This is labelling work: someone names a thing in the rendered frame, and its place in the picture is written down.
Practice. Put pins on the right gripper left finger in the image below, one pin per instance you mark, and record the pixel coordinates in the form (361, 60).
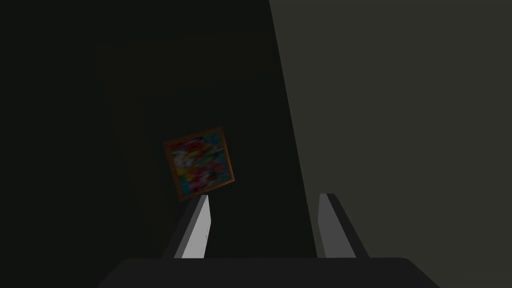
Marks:
(194, 234)

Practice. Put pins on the colourful framed wall picture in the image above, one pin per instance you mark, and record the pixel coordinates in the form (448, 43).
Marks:
(199, 163)

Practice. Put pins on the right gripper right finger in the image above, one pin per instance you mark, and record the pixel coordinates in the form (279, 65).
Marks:
(336, 234)

